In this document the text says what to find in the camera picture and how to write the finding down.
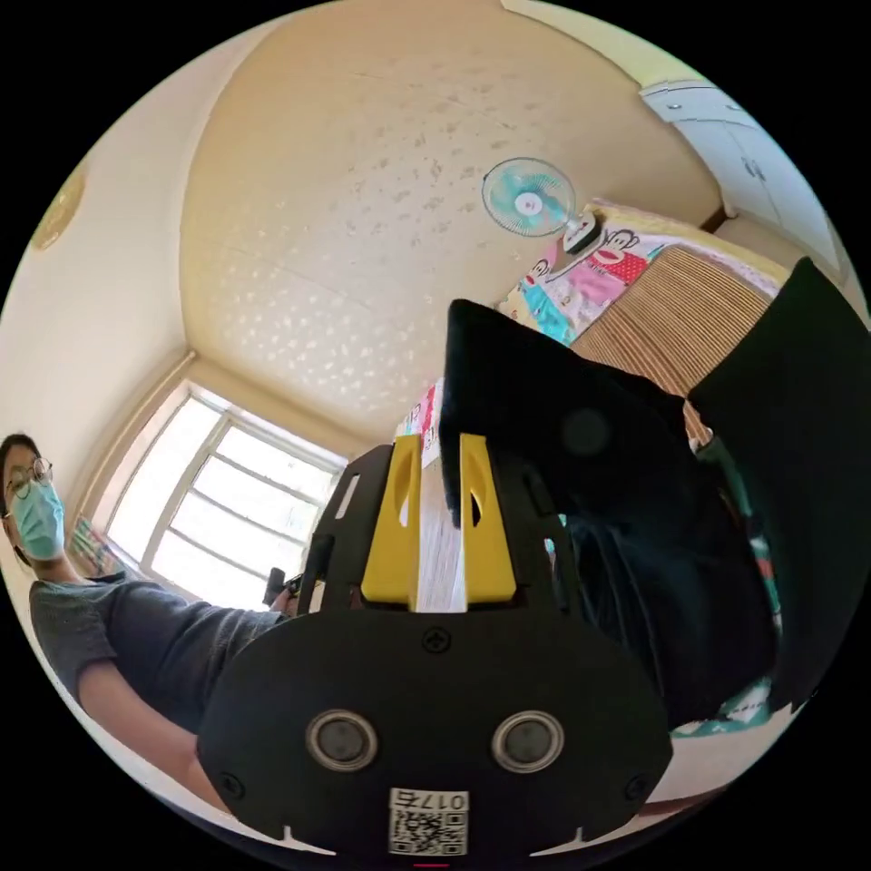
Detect person's right forearm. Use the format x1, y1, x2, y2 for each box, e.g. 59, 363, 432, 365
76, 658, 231, 812

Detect round ceiling lamp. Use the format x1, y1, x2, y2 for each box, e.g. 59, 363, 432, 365
29, 170, 88, 253

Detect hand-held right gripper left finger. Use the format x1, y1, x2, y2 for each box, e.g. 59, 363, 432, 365
360, 435, 423, 608

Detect teal wall fan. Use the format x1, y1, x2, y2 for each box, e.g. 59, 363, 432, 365
481, 157, 605, 257

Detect window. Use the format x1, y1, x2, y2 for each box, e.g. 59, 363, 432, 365
102, 379, 349, 602

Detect black pants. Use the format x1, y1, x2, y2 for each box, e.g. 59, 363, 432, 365
438, 257, 871, 733

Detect white cupboard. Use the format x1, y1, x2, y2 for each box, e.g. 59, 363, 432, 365
639, 80, 847, 275

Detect bed with woven mat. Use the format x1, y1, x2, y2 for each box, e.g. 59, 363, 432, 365
394, 197, 790, 739

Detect person's body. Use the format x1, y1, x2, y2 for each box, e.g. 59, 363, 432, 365
0, 432, 290, 733

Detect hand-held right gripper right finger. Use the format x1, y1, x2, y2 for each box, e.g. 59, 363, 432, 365
459, 432, 516, 602

